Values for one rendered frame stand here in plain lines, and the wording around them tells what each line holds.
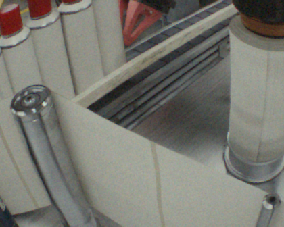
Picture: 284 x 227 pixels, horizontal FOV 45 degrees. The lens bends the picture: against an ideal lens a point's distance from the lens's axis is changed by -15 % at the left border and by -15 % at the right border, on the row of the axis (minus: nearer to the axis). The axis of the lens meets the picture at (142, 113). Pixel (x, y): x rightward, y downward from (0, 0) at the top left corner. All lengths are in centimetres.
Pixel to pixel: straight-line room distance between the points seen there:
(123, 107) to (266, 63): 31
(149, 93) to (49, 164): 34
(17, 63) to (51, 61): 6
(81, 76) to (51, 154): 26
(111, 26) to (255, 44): 28
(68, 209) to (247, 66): 22
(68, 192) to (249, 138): 19
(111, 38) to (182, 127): 16
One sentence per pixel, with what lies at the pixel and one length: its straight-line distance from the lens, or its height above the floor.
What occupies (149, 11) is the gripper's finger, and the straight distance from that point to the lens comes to 61.
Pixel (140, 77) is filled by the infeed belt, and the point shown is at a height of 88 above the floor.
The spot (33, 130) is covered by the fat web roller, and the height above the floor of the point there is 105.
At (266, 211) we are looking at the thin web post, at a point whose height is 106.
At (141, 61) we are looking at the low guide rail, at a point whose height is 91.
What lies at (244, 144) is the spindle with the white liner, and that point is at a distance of 41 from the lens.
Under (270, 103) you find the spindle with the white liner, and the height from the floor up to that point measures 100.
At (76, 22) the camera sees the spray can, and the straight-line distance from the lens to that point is 51.
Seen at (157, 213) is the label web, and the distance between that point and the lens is 30.
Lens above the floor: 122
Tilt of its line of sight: 39 degrees down
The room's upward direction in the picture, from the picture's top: 8 degrees counter-clockwise
